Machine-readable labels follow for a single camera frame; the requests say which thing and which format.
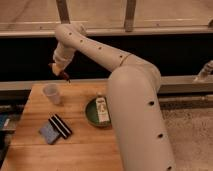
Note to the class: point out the beige gripper wrist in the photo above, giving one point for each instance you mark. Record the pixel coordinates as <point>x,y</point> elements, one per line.
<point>62,57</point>

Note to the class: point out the dark red pepper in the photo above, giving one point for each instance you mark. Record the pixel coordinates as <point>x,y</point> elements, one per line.
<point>63,75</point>

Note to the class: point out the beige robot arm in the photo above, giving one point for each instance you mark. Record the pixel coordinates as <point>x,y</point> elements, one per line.
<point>131,95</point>

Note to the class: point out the translucent white cup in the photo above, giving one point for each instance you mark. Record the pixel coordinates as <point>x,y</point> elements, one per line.
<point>52,93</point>

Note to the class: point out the green round plate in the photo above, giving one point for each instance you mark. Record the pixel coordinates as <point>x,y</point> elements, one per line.
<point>92,117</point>

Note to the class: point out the white carton bottle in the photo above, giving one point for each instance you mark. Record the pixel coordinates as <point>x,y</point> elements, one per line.
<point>102,110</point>

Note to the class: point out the blue sponge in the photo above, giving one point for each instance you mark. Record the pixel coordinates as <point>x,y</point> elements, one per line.
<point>49,133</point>

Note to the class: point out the left metal window post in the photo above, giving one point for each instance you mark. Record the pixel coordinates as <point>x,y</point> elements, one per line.
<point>63,12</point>

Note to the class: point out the metal window post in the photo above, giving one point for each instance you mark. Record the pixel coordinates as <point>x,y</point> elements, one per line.
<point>63,12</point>
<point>129,15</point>

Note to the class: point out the right metal window post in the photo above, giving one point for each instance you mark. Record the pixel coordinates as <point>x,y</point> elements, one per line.
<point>129,15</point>

